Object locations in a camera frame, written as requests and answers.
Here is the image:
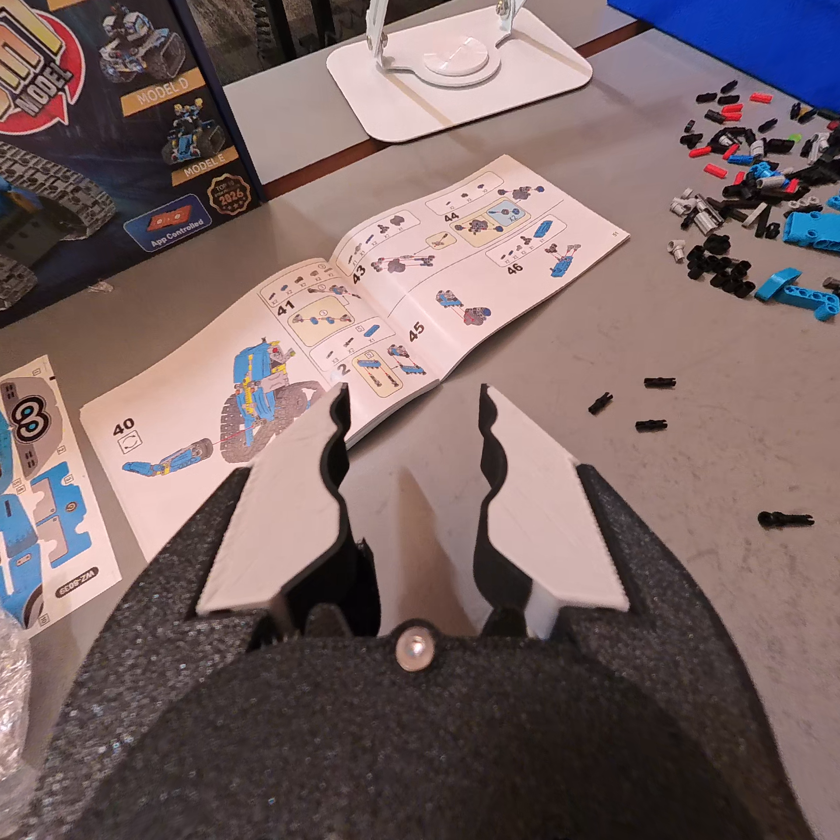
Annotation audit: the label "instruction booklet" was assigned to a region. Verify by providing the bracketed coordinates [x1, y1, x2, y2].
[79, 154, 631, 562]

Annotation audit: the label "sticker sheet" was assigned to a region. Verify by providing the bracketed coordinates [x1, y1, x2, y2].
[0, 354, 122, 641]

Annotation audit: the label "blue plastic bin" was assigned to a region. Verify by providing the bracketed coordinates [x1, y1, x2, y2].
[607, 0, 840, 114]

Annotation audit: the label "grey desk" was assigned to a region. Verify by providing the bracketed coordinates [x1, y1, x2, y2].
[0, 0, 840, 840]

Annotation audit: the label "light blue bent liftarm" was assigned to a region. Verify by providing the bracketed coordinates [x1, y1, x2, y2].
[755, 266, 805, 303]

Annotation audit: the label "toy kit box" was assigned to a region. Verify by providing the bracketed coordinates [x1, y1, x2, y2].
[0, 0, 263, 329]

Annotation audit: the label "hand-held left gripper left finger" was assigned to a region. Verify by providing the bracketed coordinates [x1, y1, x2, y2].
[194, 382, 383, 636]

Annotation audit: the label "light blue curved panel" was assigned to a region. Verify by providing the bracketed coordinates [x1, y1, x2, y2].
[782, 210, 840, 249]

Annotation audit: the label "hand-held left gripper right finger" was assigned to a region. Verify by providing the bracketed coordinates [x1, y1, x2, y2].
[472, 382, 631, 639]

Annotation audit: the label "pile of building brick pieces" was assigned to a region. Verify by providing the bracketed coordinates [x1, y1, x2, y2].
[668, 79, 840, 322]

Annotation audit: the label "light blue angled liftarm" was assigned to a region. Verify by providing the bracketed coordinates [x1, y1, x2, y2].
[784, 282, 840, 322]

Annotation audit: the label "clear plastic bag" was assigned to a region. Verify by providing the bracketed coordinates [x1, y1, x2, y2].
[0, 610, 34, 782]

